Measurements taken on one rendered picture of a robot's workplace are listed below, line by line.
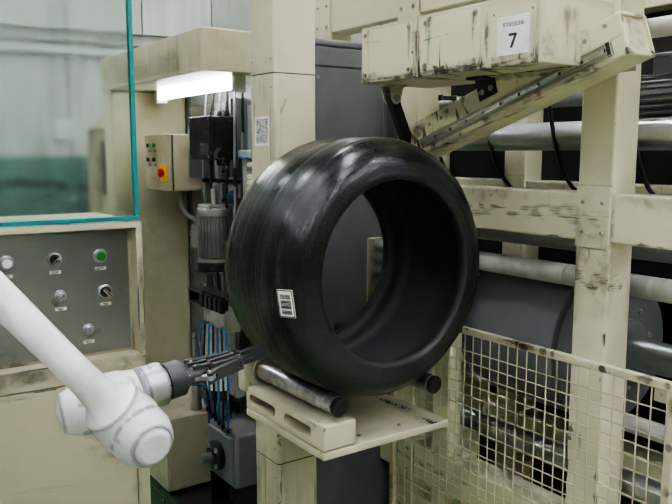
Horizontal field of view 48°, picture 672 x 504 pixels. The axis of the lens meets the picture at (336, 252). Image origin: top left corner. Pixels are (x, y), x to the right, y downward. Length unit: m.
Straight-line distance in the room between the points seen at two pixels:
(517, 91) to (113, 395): 1.11
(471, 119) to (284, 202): 0.59
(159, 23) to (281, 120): 9.25
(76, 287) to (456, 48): 1.17
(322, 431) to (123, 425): 0.51
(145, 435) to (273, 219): 0.52
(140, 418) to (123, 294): 0.90
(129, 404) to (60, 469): 0.89
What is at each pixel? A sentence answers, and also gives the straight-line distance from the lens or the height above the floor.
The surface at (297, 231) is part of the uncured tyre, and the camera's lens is 1.52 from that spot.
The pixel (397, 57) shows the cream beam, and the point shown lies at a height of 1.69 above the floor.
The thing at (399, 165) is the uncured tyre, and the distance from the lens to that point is 1.65.
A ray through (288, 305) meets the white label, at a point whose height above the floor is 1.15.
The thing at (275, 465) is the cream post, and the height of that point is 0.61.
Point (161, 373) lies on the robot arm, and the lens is 1.52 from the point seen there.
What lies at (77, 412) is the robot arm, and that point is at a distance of 1.47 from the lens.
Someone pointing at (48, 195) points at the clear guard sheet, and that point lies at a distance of 2.07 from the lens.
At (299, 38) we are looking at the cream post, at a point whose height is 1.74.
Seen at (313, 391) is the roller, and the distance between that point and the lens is 1.73.
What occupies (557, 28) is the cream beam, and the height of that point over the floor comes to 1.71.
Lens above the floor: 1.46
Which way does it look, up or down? 8 degrees down
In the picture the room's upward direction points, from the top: straight up
